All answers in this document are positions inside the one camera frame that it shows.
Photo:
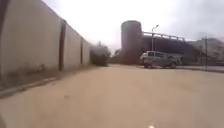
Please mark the sandy dirt road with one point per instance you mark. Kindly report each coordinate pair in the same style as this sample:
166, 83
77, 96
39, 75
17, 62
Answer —
126, 96

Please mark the robot's own part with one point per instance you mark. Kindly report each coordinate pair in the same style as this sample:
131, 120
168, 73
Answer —
151, 126

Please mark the brown industrial building with tower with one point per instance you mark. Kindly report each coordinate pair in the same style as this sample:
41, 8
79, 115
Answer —
131, 40

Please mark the white van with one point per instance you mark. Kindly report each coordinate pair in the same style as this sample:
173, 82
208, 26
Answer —
158, 59

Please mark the street lamp pole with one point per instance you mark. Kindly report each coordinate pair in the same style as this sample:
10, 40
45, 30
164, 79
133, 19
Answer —
153, 36

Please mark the strip of rubble and weeds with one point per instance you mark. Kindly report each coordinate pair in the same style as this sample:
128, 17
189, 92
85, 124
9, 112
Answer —
30, 78

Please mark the thin pole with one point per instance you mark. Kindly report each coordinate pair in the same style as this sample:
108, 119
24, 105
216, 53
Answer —
206, 53

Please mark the building with pale roof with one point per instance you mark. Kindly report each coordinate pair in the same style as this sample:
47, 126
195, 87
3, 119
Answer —
213, 48

